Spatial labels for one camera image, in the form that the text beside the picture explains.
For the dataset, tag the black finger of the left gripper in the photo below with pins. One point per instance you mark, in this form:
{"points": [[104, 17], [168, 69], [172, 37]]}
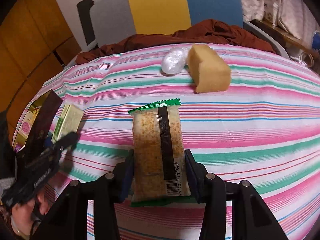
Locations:
{"points": [[65, 142]]}

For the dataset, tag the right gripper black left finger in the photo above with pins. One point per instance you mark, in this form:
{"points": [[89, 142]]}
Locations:
{"points": [[115, 186]]}

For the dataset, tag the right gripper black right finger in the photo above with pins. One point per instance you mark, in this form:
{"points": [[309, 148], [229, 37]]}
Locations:
{"points": [[205, 187]]}

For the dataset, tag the small green yellow box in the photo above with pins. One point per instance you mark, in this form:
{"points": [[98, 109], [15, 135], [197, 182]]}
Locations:
{"points": [[68, 121]]}

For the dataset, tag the green-edged cracker snack pack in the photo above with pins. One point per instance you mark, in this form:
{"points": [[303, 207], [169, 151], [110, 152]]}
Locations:
{"points": [[159, 152]]}

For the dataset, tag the person's left hand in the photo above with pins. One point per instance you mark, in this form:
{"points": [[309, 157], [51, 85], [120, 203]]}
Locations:
{"points": [[22, 221]]}

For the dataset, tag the dark brown storage box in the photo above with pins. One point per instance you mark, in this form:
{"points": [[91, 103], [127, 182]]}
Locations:
{"points": [[37, 120]]}

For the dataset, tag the orange wooden wardrobe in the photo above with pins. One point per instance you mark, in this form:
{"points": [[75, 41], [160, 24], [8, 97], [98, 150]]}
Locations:
{"points": [[36, 42]]}

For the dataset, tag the yellow sponge block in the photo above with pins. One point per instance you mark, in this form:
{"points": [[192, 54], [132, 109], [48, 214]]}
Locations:
{"points": [[209, 72]]}

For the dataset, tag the small white plastic bag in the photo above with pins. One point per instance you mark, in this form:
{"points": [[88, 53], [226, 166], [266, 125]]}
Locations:
{"points": [[174, 61]]}

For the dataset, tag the grey yellow blue chair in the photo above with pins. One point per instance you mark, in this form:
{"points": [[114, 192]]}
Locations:
{"points": [[110, 21]]}

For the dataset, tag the rust brown blanket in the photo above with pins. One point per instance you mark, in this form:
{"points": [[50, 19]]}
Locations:
{"points": [[207, 31]]}

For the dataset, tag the wooden desk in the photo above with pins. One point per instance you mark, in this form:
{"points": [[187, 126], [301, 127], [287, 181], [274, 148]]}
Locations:
{"points": [[285, 39]]}

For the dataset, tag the blue round desk lamp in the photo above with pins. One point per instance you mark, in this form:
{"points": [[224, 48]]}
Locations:
{"points": [[316, 41]]}

